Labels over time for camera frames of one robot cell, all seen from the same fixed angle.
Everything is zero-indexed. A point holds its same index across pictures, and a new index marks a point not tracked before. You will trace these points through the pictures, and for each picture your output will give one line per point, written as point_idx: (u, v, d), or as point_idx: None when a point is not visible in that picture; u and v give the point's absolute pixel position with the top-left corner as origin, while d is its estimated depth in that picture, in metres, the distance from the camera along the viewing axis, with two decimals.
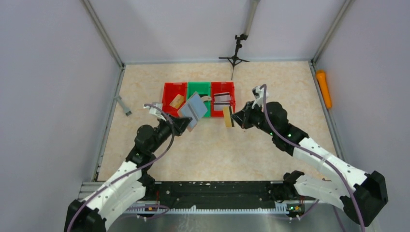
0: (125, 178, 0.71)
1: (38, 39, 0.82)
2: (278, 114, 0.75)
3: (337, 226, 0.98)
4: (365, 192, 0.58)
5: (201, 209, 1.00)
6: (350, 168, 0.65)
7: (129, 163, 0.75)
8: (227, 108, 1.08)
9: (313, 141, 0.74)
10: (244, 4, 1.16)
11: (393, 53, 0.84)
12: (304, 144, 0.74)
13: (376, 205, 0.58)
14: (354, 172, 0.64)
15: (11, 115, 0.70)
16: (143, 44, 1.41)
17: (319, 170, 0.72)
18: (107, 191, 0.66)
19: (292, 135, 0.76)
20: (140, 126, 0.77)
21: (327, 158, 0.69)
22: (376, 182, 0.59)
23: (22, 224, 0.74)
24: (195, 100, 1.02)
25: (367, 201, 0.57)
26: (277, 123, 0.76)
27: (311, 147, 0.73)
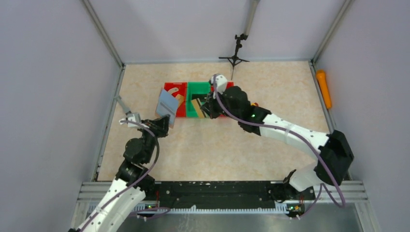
0: (117, 198, 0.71)
1: (38, 39, 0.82)
2: (237, 96, 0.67)
3: (336, 226, 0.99)
4: (329, 152, 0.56)
5: (201, 209, 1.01)
6: (313, 133, 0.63)
7: (119, 181, 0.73)
8: (196, 101, 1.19)
9: (276, 116, 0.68)
10: (244, 4, 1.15)
11: (393, 53, 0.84)
12: (269, 121, 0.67)
13: (345, 163, 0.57)
14: (316, 135, 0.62)
15: (11, 115, 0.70)
16: (143, 44, 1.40)
17: (287, 142, 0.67)
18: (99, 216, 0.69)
19: (256, 114, 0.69)
20: (128, 140, 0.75)
21: (290, 128, 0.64)
22: (338, 140, 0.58)
23: (22, 224, 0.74)
24: (164, 96, 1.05)
25: (334, 159, 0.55)
26: (237, 105, 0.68)
27: (275, 123, 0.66)
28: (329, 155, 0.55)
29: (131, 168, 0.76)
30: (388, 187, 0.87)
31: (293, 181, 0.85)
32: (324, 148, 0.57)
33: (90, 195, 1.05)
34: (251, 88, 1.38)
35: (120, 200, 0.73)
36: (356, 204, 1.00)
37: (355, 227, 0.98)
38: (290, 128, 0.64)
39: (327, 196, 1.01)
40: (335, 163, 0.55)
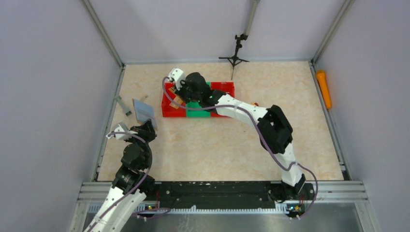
0: (114, 207, 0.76)
1: (38, 39, 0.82)
2: (196, 80, 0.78)
3: (338, 227, 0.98)
4: (266, 122, 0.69)
5: (201, 209, 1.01)
6: (256, 108, 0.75)
7: (116, 189, 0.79)
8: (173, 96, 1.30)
9: (229, 97, 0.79)
10: (244, 4, 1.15)
11: (394, 53, 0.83)
12: (221, 101, 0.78)
13: (282, 134, 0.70)
14: (259, 109, 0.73)
15: (11, 115, 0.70)
16: (143, 44, 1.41)
17: (237, 118, 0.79)
18: (98, 225, 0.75)
19: (213, 96, 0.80)
20: (126, 147, 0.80)
21: (239, 105, 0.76)
22: (274, 113, 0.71)
23: (21, 224, 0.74)
24: (138, 104, 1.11)
25: (269, 128, 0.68)
26: (197, 88, 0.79)
27: (227, 102, 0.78)
28: (265, 125, 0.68)
29: (127, 175, 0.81)
30: (388, 187, 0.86)
31: (285, 180, 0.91)
32: (262, 120, 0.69)
33: (90, 195, 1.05)
34: (251, 88, 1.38)
35: (118, 208, 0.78)
36: (356, 204, 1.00)
37: (356, 227, 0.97)
38: (239, 105, 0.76)
39: (327, 196, 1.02)
40: (270, 132, 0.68)
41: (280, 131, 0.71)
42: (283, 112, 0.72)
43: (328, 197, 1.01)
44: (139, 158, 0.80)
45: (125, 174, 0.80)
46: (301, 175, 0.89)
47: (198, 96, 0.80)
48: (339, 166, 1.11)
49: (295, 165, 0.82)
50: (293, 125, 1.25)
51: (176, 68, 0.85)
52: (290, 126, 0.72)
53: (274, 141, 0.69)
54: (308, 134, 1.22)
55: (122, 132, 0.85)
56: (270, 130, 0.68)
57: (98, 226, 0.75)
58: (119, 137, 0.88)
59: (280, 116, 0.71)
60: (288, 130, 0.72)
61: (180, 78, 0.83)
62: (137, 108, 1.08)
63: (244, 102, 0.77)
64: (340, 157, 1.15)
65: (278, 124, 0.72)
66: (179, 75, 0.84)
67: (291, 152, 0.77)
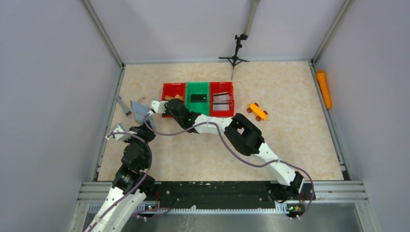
0: (115, 207, 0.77)
1: (38, 38, 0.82)
2: (176, 107, 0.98)
3: (337, 227, 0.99)
4: (231, 129, 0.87)
5: (201, 210, 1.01)
6: (224, 119, 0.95)
7: (116, 189, 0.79)
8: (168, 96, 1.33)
9: (203, 115, 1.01)
10: (244, 4, 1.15)
11: (394, 53, 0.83)
12: (197, 121, 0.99)
13: (251, 137, 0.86)
14: (226, 120, 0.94)
15: (10, 115, 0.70)
16: (143, 44, 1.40)
17: (212, 131, 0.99)
18: (98, 225, 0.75)
19: (192, 118, 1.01)
20: (126, 147, 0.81)
21: (210, 120, 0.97)
22: (238, 120, 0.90)
23: (21, 224, 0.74)
24: (136, 105, 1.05)
25: (235, 134, 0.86)
26: (178, 113, 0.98)
27: (201, 120, 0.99)
28: (230, 132, 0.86)
29: (127, 175, 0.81)
30: (388, 187, 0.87)
31: (280, 181, 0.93)
32: (227, 128, 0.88)
33: (90, 195, 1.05)
34: (251, 88, 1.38)
35: (118, 208, 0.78)
36: (356, 204, 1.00)
37: (356, 227, 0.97)
38: (210, 120, 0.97)
39: (327, 196, 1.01)
40: (237, 137, 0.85)
41: (249, 135, 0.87)
42: (246, 118, 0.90)
43: (329, 197, 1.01)
44: (140, 158, 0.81)
45: (125, 174, 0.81)
46: (294, 173, 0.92)
47: (179, 119, 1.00)
48: (339, 166, 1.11)
49: (279, 163, 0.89)
50: (293, 125, 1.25)
51: (153, 102, 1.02)
52: (256, 128, 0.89)
53: (244, 144, 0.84)
54: (308, 134, 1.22)
55: (121, 133, 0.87)
56: (237, 135, 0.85)
57: (98, 226, 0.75)
58: (119, 138, 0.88)
59: (244, 122, 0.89)
60: (256, 132, 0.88)
61: (159, 107, 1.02)
62: (135, 109, 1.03)
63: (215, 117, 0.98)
64: (340, 157, 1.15)
65: (247, 129, 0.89)
66: (159, 105, 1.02)
67: (268, 150, 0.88)
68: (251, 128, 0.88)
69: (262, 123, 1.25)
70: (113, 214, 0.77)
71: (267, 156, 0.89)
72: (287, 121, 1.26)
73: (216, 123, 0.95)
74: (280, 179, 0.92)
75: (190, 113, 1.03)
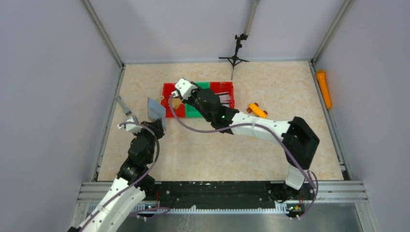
0: (118, 197, 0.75)
1: (37, 38, 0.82)
2: (211, 101, 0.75)
3: (337, 227, 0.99)
4: (291, 137, 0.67)
5: (201, 209, 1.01)
6: (276, 122, 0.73)
7: (120, 180, 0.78)
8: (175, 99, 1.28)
9: (243, 114, 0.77)
10: (244, 3, 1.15)
11: (394, 53, 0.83)
12: (237, 121, 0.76)
13: (309, 146, 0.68)
14: (280, 124, 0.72)
15: (11, 114, 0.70)
16: (143, 44, 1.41)
17: (255, 135, 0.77)
18: (101, 215, 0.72)
19: (226, 116, 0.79)
20: (134, 138, 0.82)
21: (256, 122, 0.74)
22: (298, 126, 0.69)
23: (22, 224, 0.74)
24: (152, 102, 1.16)
25: (296, 143, 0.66)
26: (211, 108, 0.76)
27: (242, 119, 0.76)
28: (291, 141, 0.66)
29: (133, 167, 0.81)
30: (388, 186, 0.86)
31: (289, 182, 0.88)
32: (286, 136, 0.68)
33: (90, 195, 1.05)
34: (251, 88, 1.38)
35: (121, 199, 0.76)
36: (356, 204, 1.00)
37: (356, 227, 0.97)
38: (256, 122, 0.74)
39: (327, 196, 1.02)
40: (298, 147, 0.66)
41: (307, 143, 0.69)
42: (307, 124, 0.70)
43: (329, 197, 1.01)
44: (146, 151, 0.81)
45: (130, 167, 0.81)
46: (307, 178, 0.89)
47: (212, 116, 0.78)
48: (339, 166, 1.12)
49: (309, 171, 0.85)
50: None
51: (183, 81, 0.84)
52: (316, 137, 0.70)
53: (304, 156, 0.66)
54: None
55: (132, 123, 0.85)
56: (298, 145, 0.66)
57: (100, 216, 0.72)
58: (129, 129, 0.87)
59: (304, 128, 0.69)
60: (315, 141, 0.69)
61: (187, 90, 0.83)
62: (149, 107, 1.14)
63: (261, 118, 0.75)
64: (340, 157, 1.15)
65: (303, 136, 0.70)
66: (186, 88, 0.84)
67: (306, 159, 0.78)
68: (311, 136, 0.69)
69: None
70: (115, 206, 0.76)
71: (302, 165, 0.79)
72: (287, 120, 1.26)
73: (266, 126, 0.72)
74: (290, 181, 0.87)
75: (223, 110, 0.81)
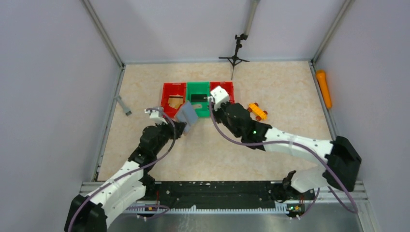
0: (128, 176, 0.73)
1: (37, 38, 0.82)
2: (241, 116, 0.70)
3: (336, 227, 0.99)
4: (336, 159, 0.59)
5: (201, 209, 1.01)
6: (317, 141, 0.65)
7: (131, 163, 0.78)
8: (173, 98, 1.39)
9: (277, 129, 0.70)
10: (244, 3, 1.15)
11: (394, 53, 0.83)
12: (270, 137, 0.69)
13: (353, 167, 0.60)
14: (321, 143, 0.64)
15: (11, 114, 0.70)
16: (143, 44, 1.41)
17: (291, 153, 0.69)
18: (111, 187, 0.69)
19: (257, 131, 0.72)
20: (147, 126, 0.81)
21: (293, 140, 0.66)
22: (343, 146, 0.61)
23: (22, 224, 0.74)
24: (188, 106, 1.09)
25: (343, 166, 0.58)
26: (241, 123, 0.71)
27: (277, 136, 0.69)
28: (337, 164, 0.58)
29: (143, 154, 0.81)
30: (388, 187, 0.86)
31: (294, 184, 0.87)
32: (331, 157, 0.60)
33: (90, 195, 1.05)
34: (251, 88, 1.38)
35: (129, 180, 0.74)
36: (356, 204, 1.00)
37: (355, 226, 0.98)
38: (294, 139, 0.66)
39: (327, 196, 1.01)
40: (344, 170, 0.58)
41: (350, 164, 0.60)
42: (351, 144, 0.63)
43: (328, 197, 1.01)
44: (157, 139, 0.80)
45: (141, 154, 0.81)
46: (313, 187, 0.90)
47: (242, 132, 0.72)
48: None
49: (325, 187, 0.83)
50: (293, 125, 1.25)
51: (219, 89, 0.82)
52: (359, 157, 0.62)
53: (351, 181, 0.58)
54: (308, 134, 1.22)
55: (157, 111, 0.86)
56: (344, 168, 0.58)
57: (110, 188, 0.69)
58: (151, 117, 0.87)
59: (348, 147, 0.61)
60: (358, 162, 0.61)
61: (221, 100, 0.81)
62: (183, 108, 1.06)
63: (299, 135, 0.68)
64: None
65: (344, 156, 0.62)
66: (222, 97, 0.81)
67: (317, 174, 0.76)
68: (355, 157, 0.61)
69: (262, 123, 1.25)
70: (124, 184, 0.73)
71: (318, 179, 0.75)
72: (287, 121, 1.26)
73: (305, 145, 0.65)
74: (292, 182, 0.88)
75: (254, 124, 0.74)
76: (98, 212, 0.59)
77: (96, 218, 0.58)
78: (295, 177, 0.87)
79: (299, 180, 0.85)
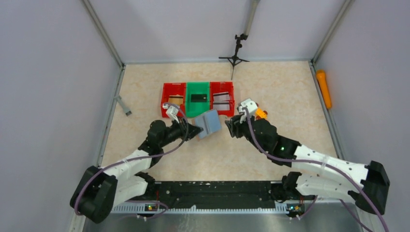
0: (138, 161, 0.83)
1: (37, 38, 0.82)
2: (268, 133, 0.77)
3: (337, 227, 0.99)
4: (372, 185, 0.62)
5: (201, 209, 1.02)
6: (351, 165, 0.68)
7: (141, 151, 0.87)
8: (173, 98, 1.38)
9: (308, 149, 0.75)
10: (244, 3, 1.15)
11: (394, 53, 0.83)
12: (301, 155, 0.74)
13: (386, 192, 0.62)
14: (356, 168, 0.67)
15: (10, 114, 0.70)
16: (143, 44, 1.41)
17: (322, 174, 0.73)
18: (123, 166, 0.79)
19: (285, 146, 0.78)
20: (154, 121, 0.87)
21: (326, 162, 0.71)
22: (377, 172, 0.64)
23: (21, 224, 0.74)
24: (211, 114, 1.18)
25: (379, 193, 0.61)
26: (269, 139, 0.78)
27: (307, 154, 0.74)
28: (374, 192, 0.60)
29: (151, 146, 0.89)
30: None
31: (301, 187, 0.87)
32: (367, 183, 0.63)
33: None
34: (251, 88, 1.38)
35: (138, 165, 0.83)
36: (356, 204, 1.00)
37: (356, 227, 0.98)
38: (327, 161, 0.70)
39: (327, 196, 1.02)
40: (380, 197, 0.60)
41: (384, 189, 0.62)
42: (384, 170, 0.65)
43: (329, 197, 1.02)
44: (164, 133, 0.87)
45: (150, 146, 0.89)
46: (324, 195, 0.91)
47: (269, 148, 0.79)
48: None
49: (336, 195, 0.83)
50: (293, 125, 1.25)
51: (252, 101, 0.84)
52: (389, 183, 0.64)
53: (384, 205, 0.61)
54: (308, 134, 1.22)
55: (173, 108, 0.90)
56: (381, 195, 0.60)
57: (122, 166, 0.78)
58: (168, 113, 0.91)
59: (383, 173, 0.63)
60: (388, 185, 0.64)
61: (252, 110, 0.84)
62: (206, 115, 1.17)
63: (332, 157, 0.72)
64: (340, 158, 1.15)
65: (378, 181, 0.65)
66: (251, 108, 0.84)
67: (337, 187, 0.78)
68: (386, 181, 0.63)
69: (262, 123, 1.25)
70: (133, 167, 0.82)
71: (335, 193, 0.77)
72: (287, 121, 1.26)
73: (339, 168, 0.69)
74: (300, 186, 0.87)
75: (281, 140, 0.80)
76: (111, 183, 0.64)
77: (109, 187, 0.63)
78: (304, 181, 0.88)
79: (309, 185, 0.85)
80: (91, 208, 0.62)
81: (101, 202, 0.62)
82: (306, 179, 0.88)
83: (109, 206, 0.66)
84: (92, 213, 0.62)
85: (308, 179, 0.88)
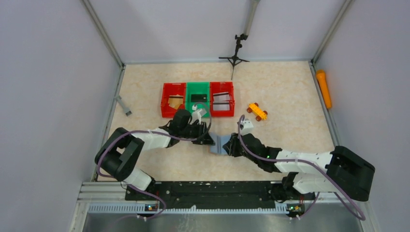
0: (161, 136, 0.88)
1: (36, 38, 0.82)
2: (254, 145, 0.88)
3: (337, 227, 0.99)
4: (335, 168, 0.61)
5: (201, 210, 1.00)
6: (319, 154, 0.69)
7: (162, 129, 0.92)
8: (172, 98, 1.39)
9: (287, 151, 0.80)
10: (244, 3, 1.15)
11: (394, 53, 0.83)
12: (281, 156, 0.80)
13: (365, 177, 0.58)
14: (322, 155, 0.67)
15: (9, 114, 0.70)
16: (143, 44, 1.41)
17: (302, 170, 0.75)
18: (149, 136, 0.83)
19: (270, 155, 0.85)
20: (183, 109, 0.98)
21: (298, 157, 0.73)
22: (341, 154, 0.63)
23: (21, 224, 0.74)
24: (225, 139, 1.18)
25: (343, 174, 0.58)
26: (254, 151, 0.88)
27: (285, 156, 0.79)
28: (337, 172, 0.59)
29: (169, 128, 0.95)
30: (388, 187, 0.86)
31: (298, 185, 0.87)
32: (330, 166, 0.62)
33: (90, 195, 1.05)
34: (251, 88, 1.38)
35: (159, 138, 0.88)
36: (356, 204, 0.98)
37: (356, 227, 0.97)
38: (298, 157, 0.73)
39: (327, 196, 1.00)
40: (346, 178, 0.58)
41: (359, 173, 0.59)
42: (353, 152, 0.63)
43: (328, 197, 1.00)
44: (187, 119, 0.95)
45: (169, 127, 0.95)
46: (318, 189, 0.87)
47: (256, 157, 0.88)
48: None
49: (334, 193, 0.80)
50: (293, 125, 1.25)
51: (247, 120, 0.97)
52: (369, 165, 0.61)
53: (357, 186, 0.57)
54: (308, 134, 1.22)
55: (201, 109, 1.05)
56: (347, 176, 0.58)
57: (148, 136, 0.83)
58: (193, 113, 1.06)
59: (346, 153, 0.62)
60: (370, 169, 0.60)
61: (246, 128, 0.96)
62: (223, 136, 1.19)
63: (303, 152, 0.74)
64: None
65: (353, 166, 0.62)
66: (248, 127, 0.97)
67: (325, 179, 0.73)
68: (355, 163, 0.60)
69: (262, 123, 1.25)
70: (155, 139, 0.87)
71: (324, 185, 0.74)
72: (287, 121, 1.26)
73: (308, 160, 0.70)
74: (295, 183, 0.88)
75: (268, 150, 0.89)
76: (138, 143, 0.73)
77: (136, 146, 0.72)
78: (300, 179, 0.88)
79: (303, 182, 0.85)
80: (114, 166, 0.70)
81: (127, 159, 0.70)
82: (301, 176, 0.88)
83: (129, 167, 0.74)
84: (115, 170, 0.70)
85: (302, 176, 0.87)
